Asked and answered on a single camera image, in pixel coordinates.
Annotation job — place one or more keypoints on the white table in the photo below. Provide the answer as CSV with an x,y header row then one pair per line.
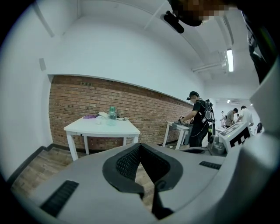
x,y
102,134
166,137

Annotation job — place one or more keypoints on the white ceiling conduit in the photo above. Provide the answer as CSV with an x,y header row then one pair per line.
x,y
207,65

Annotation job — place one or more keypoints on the white wall junction box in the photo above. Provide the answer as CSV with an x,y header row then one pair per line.
x,y
42,64

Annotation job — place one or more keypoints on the person's head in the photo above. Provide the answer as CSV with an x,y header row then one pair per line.
x,y
197,11

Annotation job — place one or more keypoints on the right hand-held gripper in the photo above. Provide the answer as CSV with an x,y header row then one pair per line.
x,y
234,135

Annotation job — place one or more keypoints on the black head-mounted camera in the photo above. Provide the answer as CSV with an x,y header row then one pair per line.
x,y
173,22

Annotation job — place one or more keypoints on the person's black clothed torso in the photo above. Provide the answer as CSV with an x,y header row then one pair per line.
x,y
260,54

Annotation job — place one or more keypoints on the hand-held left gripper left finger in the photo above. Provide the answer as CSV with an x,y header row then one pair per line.
x,y
87,175

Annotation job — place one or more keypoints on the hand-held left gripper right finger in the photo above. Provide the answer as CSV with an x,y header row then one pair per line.
x,y
192,175

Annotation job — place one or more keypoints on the long ceiling tube light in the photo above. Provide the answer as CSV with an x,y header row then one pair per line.
x,y
229,60

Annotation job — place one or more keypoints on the purple cloth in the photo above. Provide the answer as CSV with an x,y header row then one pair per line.
x,y
90,117

